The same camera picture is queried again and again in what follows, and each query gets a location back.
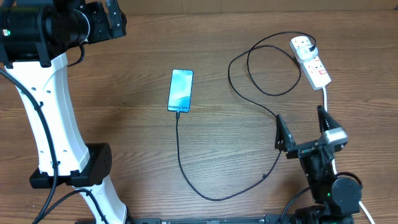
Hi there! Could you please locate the Samsung Galaxy smartphone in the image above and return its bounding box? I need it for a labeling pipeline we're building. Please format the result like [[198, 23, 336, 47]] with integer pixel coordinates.
[[167, 69, 193, 113]]

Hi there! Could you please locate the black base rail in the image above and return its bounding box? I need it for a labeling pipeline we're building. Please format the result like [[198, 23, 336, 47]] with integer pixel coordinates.
[[74, 213, 355, 224]]

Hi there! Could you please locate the white power strip cord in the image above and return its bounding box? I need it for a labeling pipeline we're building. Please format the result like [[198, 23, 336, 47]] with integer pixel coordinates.
[[322, 86, 376, 224]]

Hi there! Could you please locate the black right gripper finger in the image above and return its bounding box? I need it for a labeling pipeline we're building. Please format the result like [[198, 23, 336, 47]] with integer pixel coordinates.
[[317, 105, 341, 133], [275, 114, 295, 152]]

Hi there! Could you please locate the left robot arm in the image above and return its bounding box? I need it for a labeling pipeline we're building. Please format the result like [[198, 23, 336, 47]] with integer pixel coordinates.
[[1, 0, 131, 223]]

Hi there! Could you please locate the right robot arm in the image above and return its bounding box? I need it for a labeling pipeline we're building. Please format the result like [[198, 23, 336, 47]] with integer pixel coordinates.
[[275, 105, 363, 223]]

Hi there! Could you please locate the white power strip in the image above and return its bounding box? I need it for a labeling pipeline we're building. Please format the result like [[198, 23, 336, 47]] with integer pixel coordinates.
[[290, 36, 331, 90]]

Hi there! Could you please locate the white charger plug adapter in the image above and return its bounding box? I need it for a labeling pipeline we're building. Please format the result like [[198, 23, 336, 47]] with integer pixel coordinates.
[[295, 45, 318, 63]]

